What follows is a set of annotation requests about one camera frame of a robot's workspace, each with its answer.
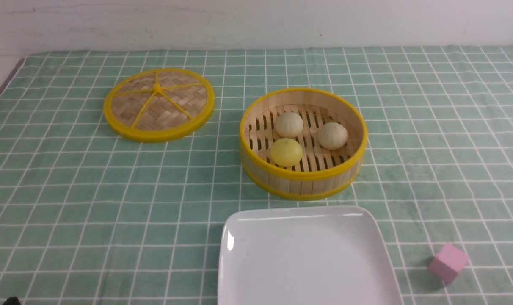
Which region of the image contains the yellow steamed bun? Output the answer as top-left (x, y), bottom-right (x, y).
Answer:
top-left (270, 138), bottom-right (304, 167)

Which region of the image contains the white steamed bun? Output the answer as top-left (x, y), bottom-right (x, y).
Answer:
top-left (274, 112), bottom-right (303, 139)

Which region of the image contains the beige steamed bun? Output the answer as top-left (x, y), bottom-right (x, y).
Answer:
top-left (317, 122), bottom-right (348, 150)

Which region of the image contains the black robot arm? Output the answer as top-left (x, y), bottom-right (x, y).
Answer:
top-left (3, 297), bottom-right (21, 305)

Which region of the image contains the white square plate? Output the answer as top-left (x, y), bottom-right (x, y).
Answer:
top-left (217, 206), bottom-right (403, 305)

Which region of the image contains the yellow bamboo steamer basket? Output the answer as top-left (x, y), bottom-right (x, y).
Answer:
top-left (239, 88), bottom-right (367, 201)

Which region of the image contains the yellow bamboo steamer lid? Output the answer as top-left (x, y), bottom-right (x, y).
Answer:
top-left (102, 68), bottom-right (215, 143)

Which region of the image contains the green checkered tablecloth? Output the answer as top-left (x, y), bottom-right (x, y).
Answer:
top-left (0, 46), bottom-right (513, 305)

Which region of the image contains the pink cube block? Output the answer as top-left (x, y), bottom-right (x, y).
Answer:
top-left (427, 243), bottom-right (469, 285)

